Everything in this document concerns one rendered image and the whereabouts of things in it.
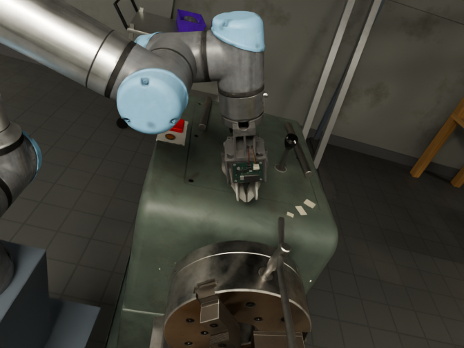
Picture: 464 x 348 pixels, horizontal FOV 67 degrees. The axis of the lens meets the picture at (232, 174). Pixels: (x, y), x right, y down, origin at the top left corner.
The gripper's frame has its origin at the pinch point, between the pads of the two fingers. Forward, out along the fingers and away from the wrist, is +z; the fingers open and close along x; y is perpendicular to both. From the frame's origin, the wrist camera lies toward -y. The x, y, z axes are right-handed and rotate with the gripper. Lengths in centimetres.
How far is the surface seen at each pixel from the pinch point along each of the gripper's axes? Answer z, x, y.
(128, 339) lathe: 52, -37, 2
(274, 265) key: 6.7, 4.3, 13.4
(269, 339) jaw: 23.9, 2.9, 18.6
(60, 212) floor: 100, -117, -111
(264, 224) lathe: 10.1, 3.7, -1.0
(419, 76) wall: 100, 190, -286
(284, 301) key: 1.5, 4.6, 24.4
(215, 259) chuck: 9.3, -7.1, 9.0
